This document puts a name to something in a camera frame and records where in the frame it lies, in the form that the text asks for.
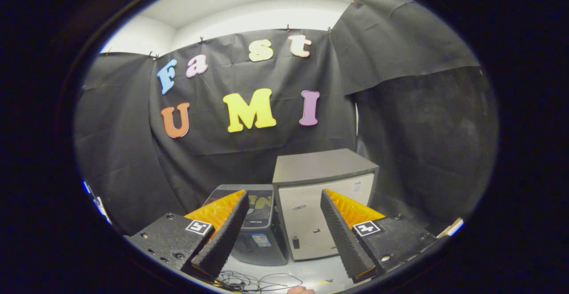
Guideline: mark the dark grey washing machine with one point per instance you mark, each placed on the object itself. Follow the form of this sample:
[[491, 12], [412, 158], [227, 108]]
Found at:
[[262, 249]]

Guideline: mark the dark washing machine lid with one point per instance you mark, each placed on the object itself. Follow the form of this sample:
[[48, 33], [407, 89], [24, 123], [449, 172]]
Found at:
[[262, 205]]

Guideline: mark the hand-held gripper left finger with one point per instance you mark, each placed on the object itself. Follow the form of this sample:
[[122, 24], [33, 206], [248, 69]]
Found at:
[[224, 236]]

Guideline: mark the black backdrop cloth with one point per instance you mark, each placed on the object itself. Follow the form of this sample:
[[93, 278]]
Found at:
[[249, 151]]

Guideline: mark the white and blue object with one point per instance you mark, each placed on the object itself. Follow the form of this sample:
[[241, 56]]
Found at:
[[100, 207]]

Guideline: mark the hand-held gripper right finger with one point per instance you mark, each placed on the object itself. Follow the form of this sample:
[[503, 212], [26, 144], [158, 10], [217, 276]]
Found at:
[[342, 236]]

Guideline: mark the grey cabinet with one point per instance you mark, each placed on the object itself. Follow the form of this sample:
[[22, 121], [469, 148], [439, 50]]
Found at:
[[302, 214]]

